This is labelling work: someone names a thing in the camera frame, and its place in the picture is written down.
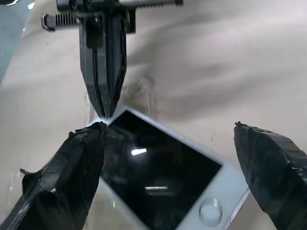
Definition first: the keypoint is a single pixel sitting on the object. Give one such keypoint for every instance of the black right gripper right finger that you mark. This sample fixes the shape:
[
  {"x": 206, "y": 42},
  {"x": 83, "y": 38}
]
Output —
[{"x": 275, "y": 172}]

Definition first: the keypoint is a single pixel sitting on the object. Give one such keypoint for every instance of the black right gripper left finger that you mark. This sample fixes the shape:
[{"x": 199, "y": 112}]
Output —
[{"x": 64, "y": 182}]

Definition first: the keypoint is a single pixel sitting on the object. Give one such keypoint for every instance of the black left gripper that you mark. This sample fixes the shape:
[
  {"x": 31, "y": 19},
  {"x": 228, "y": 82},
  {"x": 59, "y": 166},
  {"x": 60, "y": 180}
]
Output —
[{"x": 100, "y": 6}]

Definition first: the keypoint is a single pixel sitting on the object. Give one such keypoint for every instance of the clear plastic phone case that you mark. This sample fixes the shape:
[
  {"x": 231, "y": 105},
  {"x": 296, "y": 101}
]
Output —
[{"x": 146, "y": 95}]

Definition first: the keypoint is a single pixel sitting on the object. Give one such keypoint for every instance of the white smartphone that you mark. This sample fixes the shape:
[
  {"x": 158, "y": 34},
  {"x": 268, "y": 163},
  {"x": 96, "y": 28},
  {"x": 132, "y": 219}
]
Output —
[{"x": 156, "y": 167}]

